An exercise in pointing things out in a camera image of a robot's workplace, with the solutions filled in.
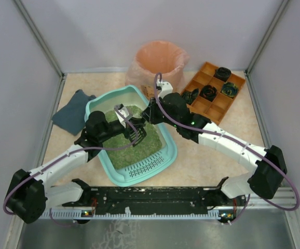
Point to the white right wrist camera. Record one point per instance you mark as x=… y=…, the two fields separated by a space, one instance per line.
x=163 y=88

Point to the folded dark grey cloth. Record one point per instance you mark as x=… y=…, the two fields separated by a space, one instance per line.
x=70 y=117

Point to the green cat litter pellets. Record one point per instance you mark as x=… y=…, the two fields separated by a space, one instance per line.
x=133 y=154

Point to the black slotted litter scoop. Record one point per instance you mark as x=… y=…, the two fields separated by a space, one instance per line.
x=135 y=131

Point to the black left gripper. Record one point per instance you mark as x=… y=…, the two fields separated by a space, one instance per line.
x=127 y=127

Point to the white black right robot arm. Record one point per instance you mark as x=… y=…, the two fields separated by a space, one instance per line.
x=266 y=166

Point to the dark green rolled sock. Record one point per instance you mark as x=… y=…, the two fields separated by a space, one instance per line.
x=190 y=96

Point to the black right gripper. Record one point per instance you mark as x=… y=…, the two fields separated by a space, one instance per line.
x=153 y=111

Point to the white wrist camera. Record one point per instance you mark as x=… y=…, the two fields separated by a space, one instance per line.
x=122 y=114
x=163 y=88

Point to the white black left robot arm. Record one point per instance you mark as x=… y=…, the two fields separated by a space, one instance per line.
x=31 y=193

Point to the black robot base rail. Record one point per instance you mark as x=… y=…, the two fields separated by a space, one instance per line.
x=158 y=202

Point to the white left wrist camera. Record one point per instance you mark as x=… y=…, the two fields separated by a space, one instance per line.
x=122 y=114

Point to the teal plastic litter box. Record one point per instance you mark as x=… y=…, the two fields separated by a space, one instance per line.
x=142 y=169

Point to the orange wooden compartment tray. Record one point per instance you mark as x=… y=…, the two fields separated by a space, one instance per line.
x=217 y=109

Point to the blue yellow rolled sock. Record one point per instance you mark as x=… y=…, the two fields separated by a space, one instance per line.
x=230 y=90

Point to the black orange rolled sock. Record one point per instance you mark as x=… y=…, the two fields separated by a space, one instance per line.
x=208 y=92

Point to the orange bin with plastic liner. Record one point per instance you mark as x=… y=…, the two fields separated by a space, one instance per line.
x=157 y=56

